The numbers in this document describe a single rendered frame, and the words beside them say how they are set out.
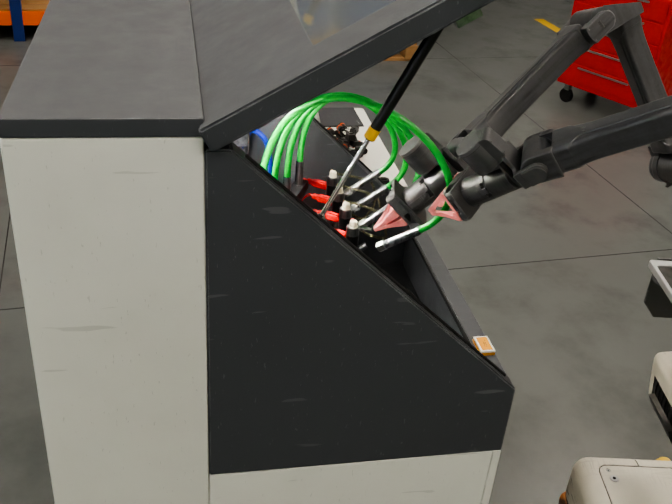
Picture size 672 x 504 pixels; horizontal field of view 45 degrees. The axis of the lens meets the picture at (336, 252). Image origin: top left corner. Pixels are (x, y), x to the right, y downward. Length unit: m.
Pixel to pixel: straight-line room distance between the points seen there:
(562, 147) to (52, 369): 0.91
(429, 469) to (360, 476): 0.14
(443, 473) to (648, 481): 0.95
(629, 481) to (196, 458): 1.37
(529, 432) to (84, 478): 1.79
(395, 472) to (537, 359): 1.73
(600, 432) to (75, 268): 2.18
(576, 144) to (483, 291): 2.32
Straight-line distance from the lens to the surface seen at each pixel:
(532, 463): 2.87
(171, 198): 1.24
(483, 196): 1.48
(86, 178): 1.23
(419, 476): 1.69
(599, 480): 2.48
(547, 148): 1.41
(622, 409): 3.21
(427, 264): 1.94
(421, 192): 1.64
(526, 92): 1.71
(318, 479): 1.64
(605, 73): 5.91
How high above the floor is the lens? 1.94
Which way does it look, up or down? 31 degrees down
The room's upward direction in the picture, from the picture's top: 5 degrees clockwise
